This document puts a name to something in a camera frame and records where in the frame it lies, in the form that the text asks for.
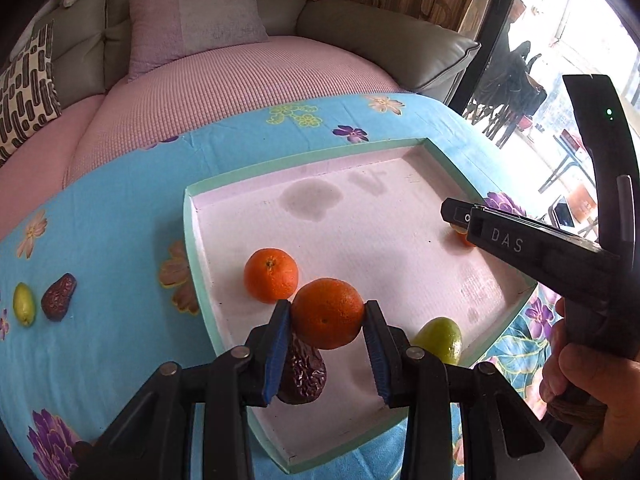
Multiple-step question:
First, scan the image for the small green guava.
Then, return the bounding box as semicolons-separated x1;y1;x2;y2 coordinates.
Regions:
12;282;37;327

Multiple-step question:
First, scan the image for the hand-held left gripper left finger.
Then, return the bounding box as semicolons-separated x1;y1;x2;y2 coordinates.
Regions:
70;299;293;480

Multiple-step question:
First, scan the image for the teal shallow cardboard tray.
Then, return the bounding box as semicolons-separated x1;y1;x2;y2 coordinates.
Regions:
183;137;538;475

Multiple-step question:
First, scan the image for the large green guava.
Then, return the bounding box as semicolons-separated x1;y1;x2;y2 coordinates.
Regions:
412;316;463;367

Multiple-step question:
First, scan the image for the purple cushion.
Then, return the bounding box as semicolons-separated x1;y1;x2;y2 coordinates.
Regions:
127;0;271;83

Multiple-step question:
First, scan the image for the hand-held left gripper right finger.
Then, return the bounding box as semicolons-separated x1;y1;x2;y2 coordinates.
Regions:
362;300;581;480

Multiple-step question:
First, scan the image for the blue floral blanket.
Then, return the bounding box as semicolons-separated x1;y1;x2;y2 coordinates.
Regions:
0;92;640;480

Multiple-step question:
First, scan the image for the dark outdoor table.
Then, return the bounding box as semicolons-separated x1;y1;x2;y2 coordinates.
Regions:
537;127;601;196

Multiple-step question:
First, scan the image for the orange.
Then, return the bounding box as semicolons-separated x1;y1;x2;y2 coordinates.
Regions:
291;277;366;351
243;247;300;305

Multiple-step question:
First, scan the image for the black outdoor chair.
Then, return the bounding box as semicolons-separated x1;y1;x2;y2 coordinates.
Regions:
465;40;548;148

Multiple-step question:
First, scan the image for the round wrinkled dried date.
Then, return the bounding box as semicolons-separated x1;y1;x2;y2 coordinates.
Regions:
276;332;328;406

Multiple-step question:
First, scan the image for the tapered wrinkled dried date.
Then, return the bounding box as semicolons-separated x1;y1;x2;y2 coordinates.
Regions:
40;273;78;322

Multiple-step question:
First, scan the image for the pink sofa seat cover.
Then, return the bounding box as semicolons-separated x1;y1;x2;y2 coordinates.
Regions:
62;35;413;191
0;94;108;246

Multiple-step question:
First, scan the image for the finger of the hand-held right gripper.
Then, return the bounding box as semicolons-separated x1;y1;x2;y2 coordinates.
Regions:
467;206;621;303
441;198;475;229

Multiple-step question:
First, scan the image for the black and white patterned cushion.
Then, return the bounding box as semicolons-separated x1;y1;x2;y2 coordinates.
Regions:
0;20;63;166

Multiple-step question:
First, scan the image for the person's right hand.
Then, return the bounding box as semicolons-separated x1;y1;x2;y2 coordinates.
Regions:
541;299;640;471

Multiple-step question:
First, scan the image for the grey sofa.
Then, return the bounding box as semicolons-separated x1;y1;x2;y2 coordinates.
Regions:
0;0;483;171

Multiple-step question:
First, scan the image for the black door frame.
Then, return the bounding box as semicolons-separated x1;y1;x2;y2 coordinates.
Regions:
447;0;528;111

